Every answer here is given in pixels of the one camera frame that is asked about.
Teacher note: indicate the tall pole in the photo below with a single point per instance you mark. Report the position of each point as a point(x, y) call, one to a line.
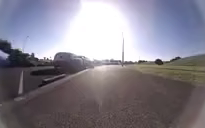
point(122, 50)

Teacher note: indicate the pale van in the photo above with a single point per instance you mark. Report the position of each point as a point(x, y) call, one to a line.
point(68, 61)

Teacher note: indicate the grey asphalt path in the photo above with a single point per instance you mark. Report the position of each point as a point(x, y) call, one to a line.
point(116, 96)

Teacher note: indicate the concrete wheel stop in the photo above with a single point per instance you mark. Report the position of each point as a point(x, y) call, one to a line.
point(53, 79)

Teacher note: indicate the bush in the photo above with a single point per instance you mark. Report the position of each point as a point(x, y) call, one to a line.
point(159, 61)

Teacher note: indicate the concrete kerb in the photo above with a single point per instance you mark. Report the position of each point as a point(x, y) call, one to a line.
point(50, 87)

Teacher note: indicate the grass field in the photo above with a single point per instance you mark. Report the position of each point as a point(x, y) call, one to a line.
point(176, 71)

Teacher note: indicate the street lamp pole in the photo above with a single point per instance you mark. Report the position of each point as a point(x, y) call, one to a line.
point(25, 43)

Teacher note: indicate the row of trees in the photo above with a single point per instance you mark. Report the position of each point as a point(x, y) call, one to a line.
point(18, 56)

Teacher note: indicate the grassy embankment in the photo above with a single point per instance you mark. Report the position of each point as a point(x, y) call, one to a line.
point(196, 60)

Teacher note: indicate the asphalt car park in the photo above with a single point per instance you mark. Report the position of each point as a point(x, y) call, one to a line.
point(6, 83)

